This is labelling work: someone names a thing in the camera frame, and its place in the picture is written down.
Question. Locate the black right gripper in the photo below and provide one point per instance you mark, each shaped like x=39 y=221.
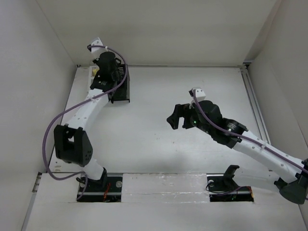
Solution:
x=180 y=110

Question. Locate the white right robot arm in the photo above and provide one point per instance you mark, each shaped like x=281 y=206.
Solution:
x=286 y=174

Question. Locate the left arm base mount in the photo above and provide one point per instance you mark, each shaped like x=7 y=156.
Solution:
x=106 y=190

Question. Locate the white slatted pen holder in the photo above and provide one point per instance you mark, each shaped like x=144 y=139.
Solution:
x=91 y=76

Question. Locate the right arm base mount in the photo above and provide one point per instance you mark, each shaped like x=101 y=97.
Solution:
x=222 y=187

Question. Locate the yellow highlighter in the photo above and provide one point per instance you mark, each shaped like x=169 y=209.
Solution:
x=95 y=71

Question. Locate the black slatted pen holder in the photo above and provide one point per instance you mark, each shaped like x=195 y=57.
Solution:
x=123 y=92

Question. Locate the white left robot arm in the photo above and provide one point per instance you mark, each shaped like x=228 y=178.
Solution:
x=72 y=144

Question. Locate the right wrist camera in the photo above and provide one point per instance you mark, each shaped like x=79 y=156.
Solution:
x=197 y=94

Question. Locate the aluminium rail right side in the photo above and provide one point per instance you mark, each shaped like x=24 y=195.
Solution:
x=262 y=130

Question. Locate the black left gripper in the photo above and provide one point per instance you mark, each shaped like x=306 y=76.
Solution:
x=95 y=60

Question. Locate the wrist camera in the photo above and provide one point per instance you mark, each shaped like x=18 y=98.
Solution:
x=197 y=94
x=96 y=47

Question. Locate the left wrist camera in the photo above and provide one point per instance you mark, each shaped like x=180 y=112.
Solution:
x=96 y=47

